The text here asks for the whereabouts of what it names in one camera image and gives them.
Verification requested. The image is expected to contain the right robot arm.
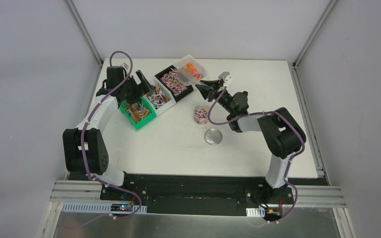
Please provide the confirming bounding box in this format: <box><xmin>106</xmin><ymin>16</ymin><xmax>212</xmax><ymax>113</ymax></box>
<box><xmin>196</xmin><ymin>79</ymin><xmax>307</xmax><ymax>203</ymax></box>

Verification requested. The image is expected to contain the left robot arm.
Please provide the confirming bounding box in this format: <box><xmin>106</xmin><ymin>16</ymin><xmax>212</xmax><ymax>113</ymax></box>
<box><xmin>63</xmin><ymin>64</ymin><xmax>152</xmax><ymax>201</ymax></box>

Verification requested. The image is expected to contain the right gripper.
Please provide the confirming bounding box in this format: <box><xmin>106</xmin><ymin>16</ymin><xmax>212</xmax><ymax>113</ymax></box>
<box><xmin>196</xmin><ymin>79</ymin><xmax>236</xmax><ymax>116</ymax></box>

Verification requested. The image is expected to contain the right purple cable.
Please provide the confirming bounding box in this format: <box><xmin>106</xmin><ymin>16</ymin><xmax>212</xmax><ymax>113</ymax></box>
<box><xmin>207</xmin><ymin>87</ymin><xmax>307</xmax><ymax>224</ymax></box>

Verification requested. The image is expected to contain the white lollipop bin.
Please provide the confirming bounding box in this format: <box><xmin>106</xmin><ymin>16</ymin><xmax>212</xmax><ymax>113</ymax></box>
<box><xmin>144</xmin><ymin>80</ymin><xmax>176</xmax><ymax>116</ymax></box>

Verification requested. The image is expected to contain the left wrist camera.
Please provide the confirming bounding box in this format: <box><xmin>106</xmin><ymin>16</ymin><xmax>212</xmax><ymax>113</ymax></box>
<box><xmin>121</xmin><ymin>63</ymin><xmax>129</xmax><ymax>70</ymax></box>

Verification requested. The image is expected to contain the clear plastic jar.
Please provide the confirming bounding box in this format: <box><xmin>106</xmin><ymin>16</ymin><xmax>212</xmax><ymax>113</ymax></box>
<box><xmin>193</xmin><ymin>105</ymin><xmax>209</xmax><ymax>125</ymax></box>

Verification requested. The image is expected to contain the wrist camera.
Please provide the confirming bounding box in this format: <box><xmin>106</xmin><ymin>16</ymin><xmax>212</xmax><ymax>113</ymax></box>
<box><xmin>218</xmin><ymin>71</ymin><xmax>233</xmax><ymax>87</ymax></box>
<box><xmin>121</xmin><ymin>63</ymin><xmax>129</xmax><ymax>70</ymax></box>

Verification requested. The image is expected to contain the clear plastic scoop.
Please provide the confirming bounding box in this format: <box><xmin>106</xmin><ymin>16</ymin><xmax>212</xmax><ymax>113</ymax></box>
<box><xmin>175</xmin><ymin>68</ymin><xmax>202</xmax><ymax>86</ymax></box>

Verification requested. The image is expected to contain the black lollipop bin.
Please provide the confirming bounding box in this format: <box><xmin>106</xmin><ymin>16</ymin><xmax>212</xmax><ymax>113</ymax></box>
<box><xmin>155</xmin><ymin>65</ymin><xmax>193</xmax><ymax>102</ymax></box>

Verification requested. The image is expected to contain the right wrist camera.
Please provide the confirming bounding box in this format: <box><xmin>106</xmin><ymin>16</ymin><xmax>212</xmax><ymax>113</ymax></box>
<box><xmin>218</xmin><ymin>71</ymin><xmax>233</xmax><ymax>87</ymax></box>

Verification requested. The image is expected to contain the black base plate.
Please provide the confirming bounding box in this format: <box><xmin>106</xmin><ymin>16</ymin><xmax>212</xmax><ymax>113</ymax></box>
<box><xmin>100</xmin><ymin>174</ymin><xmax>293</xmax><ymax>216</ymax></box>

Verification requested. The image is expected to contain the white gummy bin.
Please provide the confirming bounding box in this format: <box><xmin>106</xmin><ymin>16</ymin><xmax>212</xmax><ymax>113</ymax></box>
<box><xmin>173</xmin><ymin>54</ymin><xmax>210</xmax><ymax>81</ymax></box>

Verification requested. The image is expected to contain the green candy bin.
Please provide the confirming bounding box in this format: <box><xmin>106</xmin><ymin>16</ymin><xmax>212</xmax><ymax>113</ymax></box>
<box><xmin>120</xmin><ymin>97</ymin><xmax>156</xmax><ymax>130</ymax></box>

